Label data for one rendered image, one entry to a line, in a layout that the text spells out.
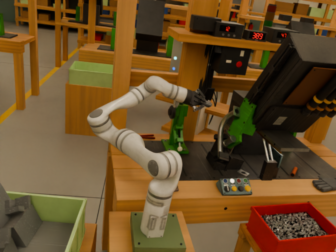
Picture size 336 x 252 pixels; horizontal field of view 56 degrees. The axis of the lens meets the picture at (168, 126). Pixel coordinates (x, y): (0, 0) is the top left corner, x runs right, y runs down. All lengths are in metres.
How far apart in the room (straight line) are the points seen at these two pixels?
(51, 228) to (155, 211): 0.42
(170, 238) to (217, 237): 1.45
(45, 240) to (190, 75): 1.13
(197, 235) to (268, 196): 1.14
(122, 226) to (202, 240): 1.35
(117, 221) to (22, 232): 0.35
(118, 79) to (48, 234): 0.88
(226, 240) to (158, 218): 1.54
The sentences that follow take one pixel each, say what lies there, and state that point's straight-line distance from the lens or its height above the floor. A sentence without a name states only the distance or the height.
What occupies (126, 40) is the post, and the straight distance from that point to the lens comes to 1.72.
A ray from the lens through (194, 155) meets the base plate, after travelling 1.79.
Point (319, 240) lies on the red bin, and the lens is 1.48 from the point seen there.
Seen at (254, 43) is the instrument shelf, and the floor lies 1.53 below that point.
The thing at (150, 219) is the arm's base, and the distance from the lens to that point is 1.18.
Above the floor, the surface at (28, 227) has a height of 0.89.
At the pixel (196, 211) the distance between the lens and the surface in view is 1.50.
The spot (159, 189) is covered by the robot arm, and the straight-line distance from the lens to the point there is 1.12.
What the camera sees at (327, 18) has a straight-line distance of 9.64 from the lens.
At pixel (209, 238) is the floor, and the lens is 2.64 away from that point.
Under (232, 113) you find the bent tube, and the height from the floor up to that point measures 1.18.
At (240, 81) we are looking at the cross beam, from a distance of 2.07.
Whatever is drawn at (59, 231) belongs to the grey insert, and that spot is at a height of 0.85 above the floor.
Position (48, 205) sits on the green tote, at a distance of 1.33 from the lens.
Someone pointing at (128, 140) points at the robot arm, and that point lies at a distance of 1.18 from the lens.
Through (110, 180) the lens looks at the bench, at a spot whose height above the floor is 0.59.
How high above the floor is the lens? 1.74
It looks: 23 degrees down
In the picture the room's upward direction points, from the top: 8 degrees clockwise
